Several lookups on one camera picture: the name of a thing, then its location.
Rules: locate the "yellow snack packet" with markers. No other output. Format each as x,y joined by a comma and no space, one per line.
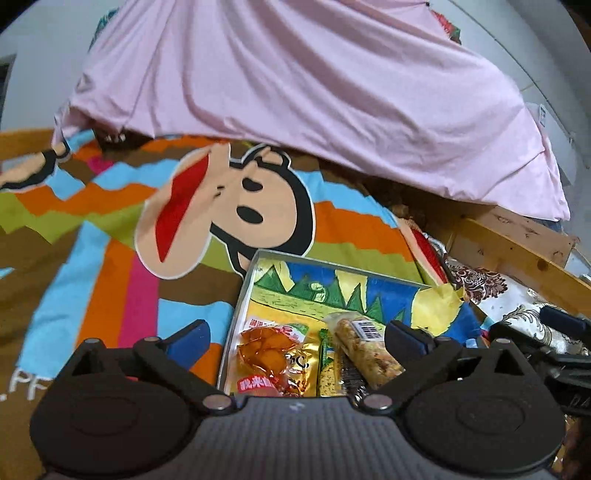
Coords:
330,369

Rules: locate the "orange snack packet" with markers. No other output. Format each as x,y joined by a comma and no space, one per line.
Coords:
265,355

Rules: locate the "gold snack packet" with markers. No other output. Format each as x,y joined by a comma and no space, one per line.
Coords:
307,369

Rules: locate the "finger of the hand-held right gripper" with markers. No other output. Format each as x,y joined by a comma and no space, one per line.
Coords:
563,321
526,339

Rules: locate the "teal wall poster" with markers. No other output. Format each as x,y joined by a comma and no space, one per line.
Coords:
99,27

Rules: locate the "dark window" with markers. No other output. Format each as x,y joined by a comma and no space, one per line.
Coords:
5,92

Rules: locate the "white air conditioner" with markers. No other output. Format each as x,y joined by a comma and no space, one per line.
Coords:
549,138

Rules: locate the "silver black snack packet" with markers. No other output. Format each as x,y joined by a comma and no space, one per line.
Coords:
355,383

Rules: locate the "brown cartoon printed blanket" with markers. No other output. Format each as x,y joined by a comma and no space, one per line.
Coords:
101,221

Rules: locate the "metal tray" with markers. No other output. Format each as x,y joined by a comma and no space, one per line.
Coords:
238,314

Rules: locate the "dinosaur drawing tray liner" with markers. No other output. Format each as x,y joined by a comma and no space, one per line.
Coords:
314,286

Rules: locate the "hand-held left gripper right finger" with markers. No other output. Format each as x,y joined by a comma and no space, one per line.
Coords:
401,342

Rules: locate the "pink bed sheet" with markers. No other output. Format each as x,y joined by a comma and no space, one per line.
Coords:
300,83

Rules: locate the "floral pillow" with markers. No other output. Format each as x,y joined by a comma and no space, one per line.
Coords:
508,300

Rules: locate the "wooden bed headboard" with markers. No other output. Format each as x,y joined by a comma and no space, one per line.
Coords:
517,249

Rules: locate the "clear puffed rice packet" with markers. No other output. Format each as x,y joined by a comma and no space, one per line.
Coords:
364,350

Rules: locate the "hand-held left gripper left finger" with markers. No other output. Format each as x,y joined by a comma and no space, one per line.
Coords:
190,342

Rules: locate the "red green wall poster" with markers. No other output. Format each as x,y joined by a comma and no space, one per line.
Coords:
447,25

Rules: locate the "wooden bed side rail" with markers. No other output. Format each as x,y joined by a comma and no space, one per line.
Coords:
23,143

